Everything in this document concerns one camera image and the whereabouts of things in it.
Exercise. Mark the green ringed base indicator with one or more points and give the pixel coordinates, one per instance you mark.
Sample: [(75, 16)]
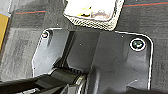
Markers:
[(137, 44)]

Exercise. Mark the wooden door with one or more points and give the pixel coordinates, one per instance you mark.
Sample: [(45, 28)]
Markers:
[(3, 30)]

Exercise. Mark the red base button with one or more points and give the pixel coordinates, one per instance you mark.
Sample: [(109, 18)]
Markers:
[(45, 34)]

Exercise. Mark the grey robot torso limb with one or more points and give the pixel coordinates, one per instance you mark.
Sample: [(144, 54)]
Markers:
[(63, 78)]

